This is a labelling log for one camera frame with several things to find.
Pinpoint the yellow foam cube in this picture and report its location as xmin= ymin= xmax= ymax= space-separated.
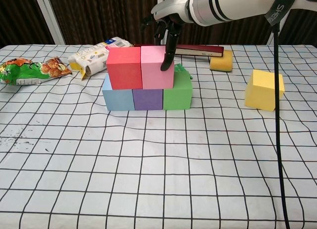
xmin=244 ymin=69 xmax=285 ymax=112

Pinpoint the green orange snack bag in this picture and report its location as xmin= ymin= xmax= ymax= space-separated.
xmin=0 ymin=56 xmax=73 ymax=86

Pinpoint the green foam cube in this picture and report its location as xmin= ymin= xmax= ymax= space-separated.
xmin=162 ymin=70 xmax=193 ymax=110

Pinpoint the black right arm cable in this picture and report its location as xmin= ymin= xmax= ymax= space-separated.
xmin=271 ymin=23 xmax=291 ymax=229

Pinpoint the yellow sponge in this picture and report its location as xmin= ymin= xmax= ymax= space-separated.
xmin=210 ymin=50 xmax=234 ymax=73

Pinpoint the white black checkered tablecloth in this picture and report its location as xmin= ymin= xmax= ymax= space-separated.
xmin=0 ymin=44 xmax=317 ymax=229

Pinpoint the dark red folded fan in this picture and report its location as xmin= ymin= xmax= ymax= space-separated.
xmin=133 ymin=43 xmax=225 ymax=58

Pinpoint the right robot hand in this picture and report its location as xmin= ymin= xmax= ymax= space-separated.
xmin=140 ymin=0 xmax=192 ymax=72

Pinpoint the red foam cube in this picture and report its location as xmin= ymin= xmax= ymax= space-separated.
xmin=106 ymin=46 xmax=143 ymax=90

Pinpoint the dark brown partition panel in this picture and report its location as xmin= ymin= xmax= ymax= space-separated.
xmin=158 ymin=0 xmax=298 ymax=46
xmin=268 ymin=0 xmax=317 ymax=46
xmin=0 ymin=0 xmax=65 ymax=48
xmin=34 ymin=0 xmax=165 ymax=46

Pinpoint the white cracker package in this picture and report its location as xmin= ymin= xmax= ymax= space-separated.
xmin=68 ymin=36 xmax=135 ymax=81

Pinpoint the purple foam cube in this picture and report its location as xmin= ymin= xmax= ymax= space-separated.
xmin=132 ymin=88 xmax=164 ymax=111

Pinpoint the light blue foam cube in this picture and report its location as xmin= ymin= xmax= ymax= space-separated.
xmin=102 ymin=74 xmax=136 ymax=112

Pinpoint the green tea sachet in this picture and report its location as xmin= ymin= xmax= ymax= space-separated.
xmin=174 ymin=63 xmax=193 ymax=80

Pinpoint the pink foam cube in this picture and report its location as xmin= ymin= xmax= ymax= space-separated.
xmin=140 ymin=45 xmax=175 ymax=89

